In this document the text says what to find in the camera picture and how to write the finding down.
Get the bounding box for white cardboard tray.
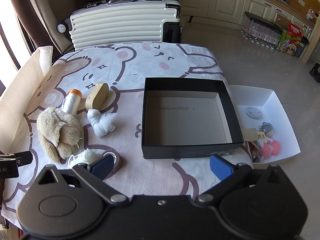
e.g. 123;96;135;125
229;85;300;164

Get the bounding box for brown curtain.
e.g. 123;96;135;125
7;0;62;54

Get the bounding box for green red carton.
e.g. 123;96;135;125
277;22;303;55

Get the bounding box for dark red snack packet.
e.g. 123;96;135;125
249;141;263;162

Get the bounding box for black trash bin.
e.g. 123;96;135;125
294;36;310;58

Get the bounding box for pack of water bottles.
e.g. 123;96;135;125
241;11;284;49

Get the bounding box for grey plush keychain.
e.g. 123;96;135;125
260;122;274;137

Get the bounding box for printed bear blanket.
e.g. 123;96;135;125
0;42;254;220

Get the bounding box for white ribbed suitcase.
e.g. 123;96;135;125
57;0;182;52

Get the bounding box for white knotted cloth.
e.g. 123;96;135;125
87;109;118;138

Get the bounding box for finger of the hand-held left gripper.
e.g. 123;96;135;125
0;151;33;167

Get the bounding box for cream kitchen cabinets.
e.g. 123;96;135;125
170;0;320;64

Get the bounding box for grey knitted pouch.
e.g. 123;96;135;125
245;106;263;119

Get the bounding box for brown cardboard box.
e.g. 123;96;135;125
275;12;292;29

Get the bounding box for brown tape roll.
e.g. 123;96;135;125
101;149;122;173

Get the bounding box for white yarn bundle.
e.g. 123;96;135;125
68;148;102;169

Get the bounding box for oval wooden box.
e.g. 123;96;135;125
85;83;110;110

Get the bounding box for black cardboard box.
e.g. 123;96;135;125
141;77;244;159

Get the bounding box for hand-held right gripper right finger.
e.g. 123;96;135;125
196;154;292;204

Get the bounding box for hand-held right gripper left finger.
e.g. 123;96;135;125
37;154;128;204

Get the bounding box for wooden white table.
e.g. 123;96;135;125
301;26;320;64

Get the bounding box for orange capped white bottle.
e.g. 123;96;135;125
62;89;83;117

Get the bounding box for beige plush toy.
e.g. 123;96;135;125
37;107;82;162

